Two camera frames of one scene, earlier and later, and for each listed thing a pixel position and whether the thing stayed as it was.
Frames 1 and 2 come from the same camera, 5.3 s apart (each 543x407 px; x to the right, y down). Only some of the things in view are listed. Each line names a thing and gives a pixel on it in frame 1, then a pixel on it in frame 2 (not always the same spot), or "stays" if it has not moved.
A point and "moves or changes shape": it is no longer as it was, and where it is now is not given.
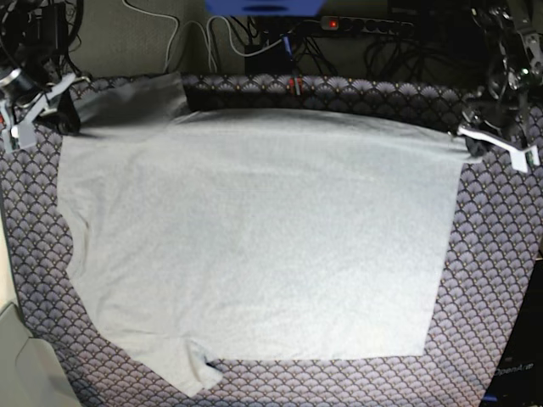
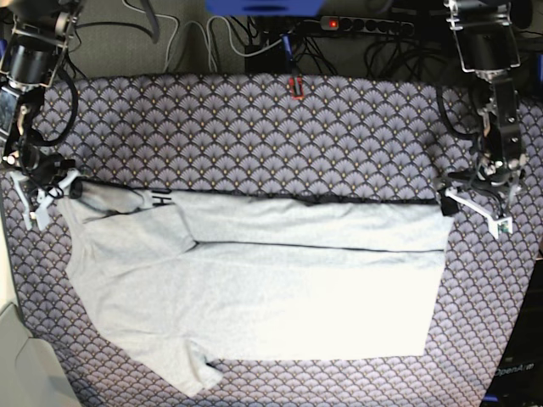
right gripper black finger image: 477,147 → 449,207
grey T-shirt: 209,236 moves or changes shape
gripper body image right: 497,114 → 503,178
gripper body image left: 25,88 → 44,170
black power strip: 367,25 stays
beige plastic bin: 31,371 stays
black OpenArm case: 517,380 stays
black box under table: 273,60 stays
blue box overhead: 265,8 stays
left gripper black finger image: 65,119 → 75,188
